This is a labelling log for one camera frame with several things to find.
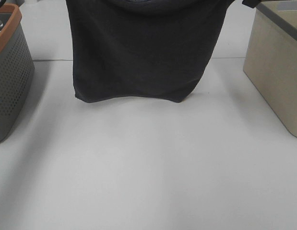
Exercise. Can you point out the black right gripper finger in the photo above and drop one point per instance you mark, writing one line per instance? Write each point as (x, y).
(251, 3)

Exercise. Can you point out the dark grey towel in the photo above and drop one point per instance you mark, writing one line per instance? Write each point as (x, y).
(146, 48)

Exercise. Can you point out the beige storage box grey rim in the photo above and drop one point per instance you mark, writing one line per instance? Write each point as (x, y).
(271, 58)

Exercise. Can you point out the grey perforated basket orange rim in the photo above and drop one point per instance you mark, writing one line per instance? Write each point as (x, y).
(16, 67)

